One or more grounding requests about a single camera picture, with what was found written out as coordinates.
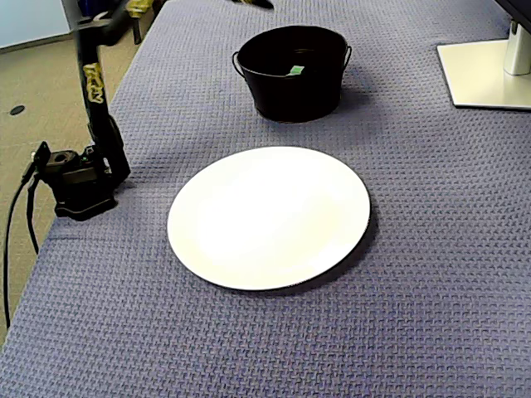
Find thick black cable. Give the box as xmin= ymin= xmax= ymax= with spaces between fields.
xmin=2 ymin=165 xmax=34 ymax=329

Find silver monitor stand base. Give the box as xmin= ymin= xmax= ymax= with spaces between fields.
xmin=436 ymin=40 xmax=531 ymax=111

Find blue woven table mat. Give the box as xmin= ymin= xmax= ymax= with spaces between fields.
xmin=0 ymin=0 xmax=531 ymax=398

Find white cabinet panel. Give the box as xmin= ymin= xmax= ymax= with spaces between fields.
xmin=0 ymin=0 xmax=78 ymax=54

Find dark monitor screen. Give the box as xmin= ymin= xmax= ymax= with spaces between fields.
xmin=495 ymin=0 xmax=531 ymax=24

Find black metal bucket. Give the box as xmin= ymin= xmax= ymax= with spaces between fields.
xmin=231 ymin=25 xmax=353 ymax=124

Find silver monitor stand neck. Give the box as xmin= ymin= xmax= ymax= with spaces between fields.
xmin=504 ymin=18 xmax=531 ymax=76

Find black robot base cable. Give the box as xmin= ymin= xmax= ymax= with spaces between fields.
xmin=25 ymin=176 xmax=41 ymax=255

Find blue bin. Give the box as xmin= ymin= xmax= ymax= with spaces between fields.
xmin=77 ymin=0 xmax=125 ymax=20

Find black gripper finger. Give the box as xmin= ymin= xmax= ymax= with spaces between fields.
xmin=230 ymin=0 xmax=275 ymax=10

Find dark chair legs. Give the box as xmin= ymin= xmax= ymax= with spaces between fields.
xmin=130 ymin=0 xmax=167 ymax=46

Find white round plate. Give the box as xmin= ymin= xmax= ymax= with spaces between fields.
xmin=166 ymin=145 xmax=372 ymax=292

